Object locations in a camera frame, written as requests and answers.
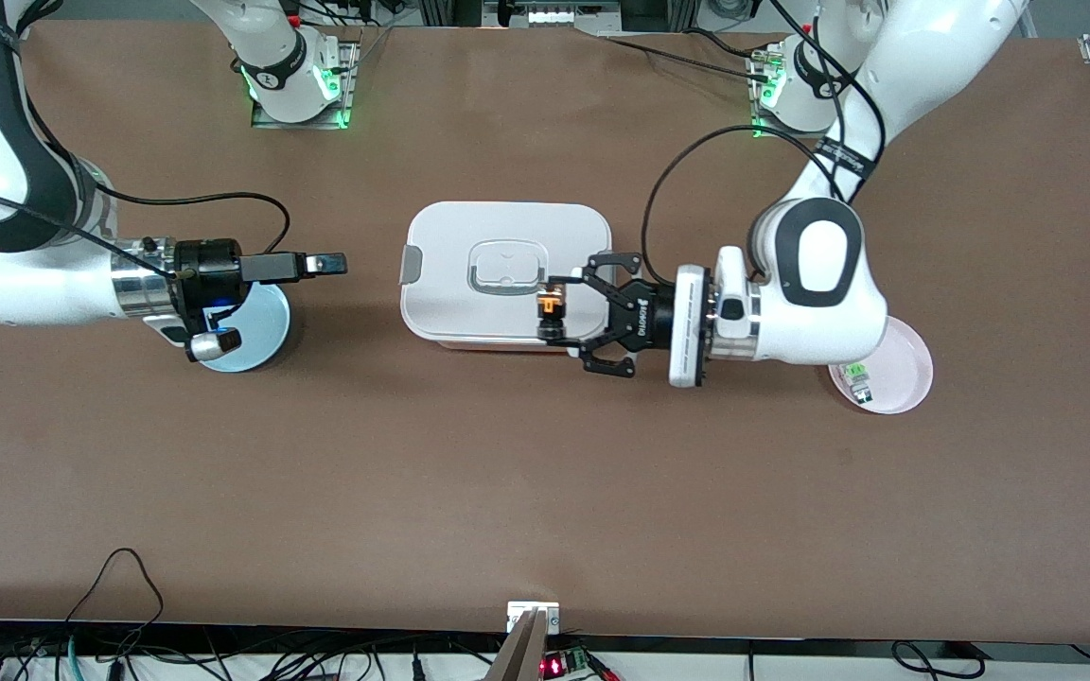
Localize orange push button switch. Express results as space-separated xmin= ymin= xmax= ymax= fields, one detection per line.
xmin=536 ymin=288 xmax=568 ymax=342

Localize light blue round plate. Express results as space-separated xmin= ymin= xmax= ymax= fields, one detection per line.
xmin=198 ymin=282 xmax=291 ymax=374

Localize white lunch box grey clasps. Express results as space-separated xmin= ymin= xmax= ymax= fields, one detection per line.
xmin=399 ymin=201 xmax=618 ymax=353

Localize pink round plate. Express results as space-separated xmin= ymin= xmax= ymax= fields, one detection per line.
xmin=827 ymin=317 xmax=934 ymax=415

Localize grey metal bar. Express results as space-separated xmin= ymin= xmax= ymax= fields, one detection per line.
xmin=486 ymin=610 xmax=552 ymax=681

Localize red led display module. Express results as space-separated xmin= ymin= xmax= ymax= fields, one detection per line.
xmin=540 ymin=647 xmax=595 ymax=679

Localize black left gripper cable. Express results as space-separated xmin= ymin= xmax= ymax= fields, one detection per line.
xmin=640 ymin=0 xmax=888 ymax=280

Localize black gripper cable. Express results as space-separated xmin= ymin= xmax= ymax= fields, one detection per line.
xmin=0 ymin=178 xmax=293 ymax=277
xmin=640 ymin=0 xmax=888 ymax=280

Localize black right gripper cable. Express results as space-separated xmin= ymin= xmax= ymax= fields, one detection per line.
xmin=0 ymin=178 xmax=293 ymax=277

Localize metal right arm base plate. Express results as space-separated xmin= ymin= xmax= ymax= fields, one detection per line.
xmin=250 ymin=38 xmax=362 ymax=131

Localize black table cable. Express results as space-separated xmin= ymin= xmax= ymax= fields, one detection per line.
xmin=592 ymin=28 xmax=778 ymax=86

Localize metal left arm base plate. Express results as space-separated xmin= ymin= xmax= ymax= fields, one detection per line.
xmin=747 ymin=45 xmax=854 ymax=142

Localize black looped cable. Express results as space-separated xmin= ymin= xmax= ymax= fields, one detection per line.
xmin=65 ymin=547 xmax=166 ymax=649

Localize aluminium frame rack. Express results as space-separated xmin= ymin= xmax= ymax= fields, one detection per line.
xmin=415 ymin=0 xmax=699 ymax=31

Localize black coiled cable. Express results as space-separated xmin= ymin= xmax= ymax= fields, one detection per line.
xmin=889 ymin=640 xmax=983 ymax=679

